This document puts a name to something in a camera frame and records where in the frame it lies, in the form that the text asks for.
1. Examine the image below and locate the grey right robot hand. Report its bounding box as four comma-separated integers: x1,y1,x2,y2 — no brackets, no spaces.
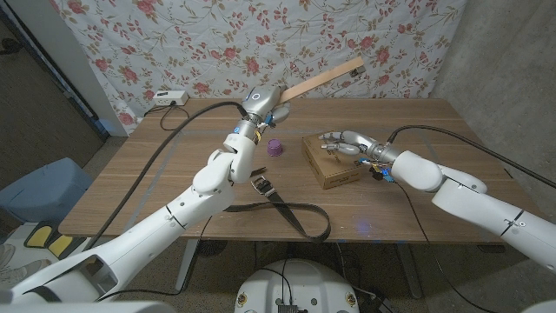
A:
319,130,403,165

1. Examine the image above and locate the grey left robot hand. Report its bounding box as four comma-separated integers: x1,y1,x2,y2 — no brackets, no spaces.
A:
234,84,293,141

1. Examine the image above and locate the wooden slat clip hanger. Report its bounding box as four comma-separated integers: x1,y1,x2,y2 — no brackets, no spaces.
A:
277,55,367,105

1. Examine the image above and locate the dark brown leather belt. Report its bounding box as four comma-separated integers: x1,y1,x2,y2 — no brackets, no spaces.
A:
224,166,332,243

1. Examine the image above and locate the brown cardboard package box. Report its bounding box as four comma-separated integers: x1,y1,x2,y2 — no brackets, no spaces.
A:
301,132,362,190

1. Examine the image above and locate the floral backdrop cloth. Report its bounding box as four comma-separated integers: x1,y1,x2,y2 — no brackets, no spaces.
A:
48,0,468,138

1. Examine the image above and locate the white power strip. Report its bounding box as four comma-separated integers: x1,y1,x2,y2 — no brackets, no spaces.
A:
152,90,189,107

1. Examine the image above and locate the grey metal table leg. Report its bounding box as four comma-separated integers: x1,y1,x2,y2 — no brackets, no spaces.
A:
395,243,423,300
175,238,201,291

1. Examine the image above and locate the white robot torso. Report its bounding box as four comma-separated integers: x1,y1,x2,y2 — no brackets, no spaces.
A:
234,258,361,313

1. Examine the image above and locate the yellow black slipper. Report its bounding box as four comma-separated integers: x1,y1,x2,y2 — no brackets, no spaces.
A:
46,234,88,261
23,224,56,250

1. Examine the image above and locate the grey sneaker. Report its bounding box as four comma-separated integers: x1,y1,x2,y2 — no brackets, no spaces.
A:
0,243,17,269
0,256,53,288

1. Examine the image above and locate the thin black power cord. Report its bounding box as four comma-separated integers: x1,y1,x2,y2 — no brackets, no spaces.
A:
142,103,191,132

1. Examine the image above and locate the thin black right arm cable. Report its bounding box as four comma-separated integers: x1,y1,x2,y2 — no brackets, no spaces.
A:
397,182,496,313

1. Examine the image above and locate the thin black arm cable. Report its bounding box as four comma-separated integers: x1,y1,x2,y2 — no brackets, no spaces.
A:
397,182,496,313
97,215,214,303

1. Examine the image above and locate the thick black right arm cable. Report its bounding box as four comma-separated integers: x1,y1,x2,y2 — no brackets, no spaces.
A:
386,124,556,190

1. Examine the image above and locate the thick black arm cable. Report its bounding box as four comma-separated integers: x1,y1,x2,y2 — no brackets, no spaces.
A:
82,100,248,251
386,124,556,190

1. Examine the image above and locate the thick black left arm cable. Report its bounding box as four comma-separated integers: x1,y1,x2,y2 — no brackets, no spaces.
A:
82,100,248,251

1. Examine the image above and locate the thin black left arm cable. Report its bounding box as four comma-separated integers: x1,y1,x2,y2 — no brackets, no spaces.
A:
97,215,214,303

